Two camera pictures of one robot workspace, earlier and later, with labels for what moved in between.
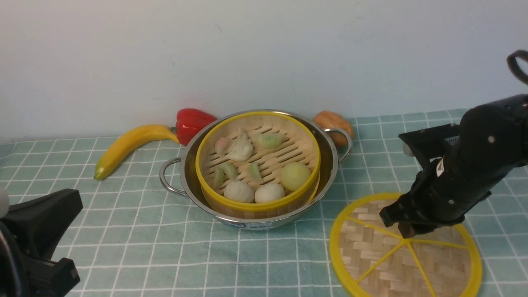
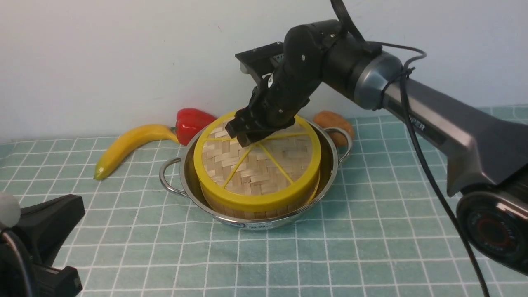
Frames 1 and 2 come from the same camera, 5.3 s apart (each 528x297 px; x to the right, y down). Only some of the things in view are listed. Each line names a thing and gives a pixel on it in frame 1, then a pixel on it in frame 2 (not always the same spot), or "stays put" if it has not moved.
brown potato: [330, 120] stays put
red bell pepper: [189, 123] stays put
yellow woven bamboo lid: [368, 260] -> [272, 171]
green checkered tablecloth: [128, 239] stays put
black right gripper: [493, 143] -> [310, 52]
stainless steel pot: [178, 175] stays put
